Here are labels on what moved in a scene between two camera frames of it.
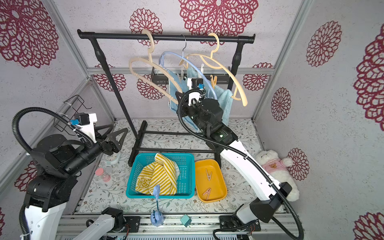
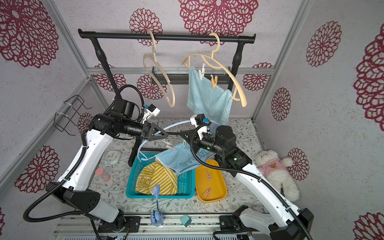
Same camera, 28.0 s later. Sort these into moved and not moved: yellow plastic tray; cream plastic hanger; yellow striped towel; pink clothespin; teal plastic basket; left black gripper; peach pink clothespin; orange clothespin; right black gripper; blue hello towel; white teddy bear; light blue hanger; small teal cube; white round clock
Moved: left black gripper; cream plastic hanger; blue hello towel; right black gripper; light blue hanger
Not moved: small teal cube; white teddy bear; yellow striped towel; orange clothespin; pink clothespin; white round clock; yellow plastic tray; teal plastic basket; peach pink clothespin
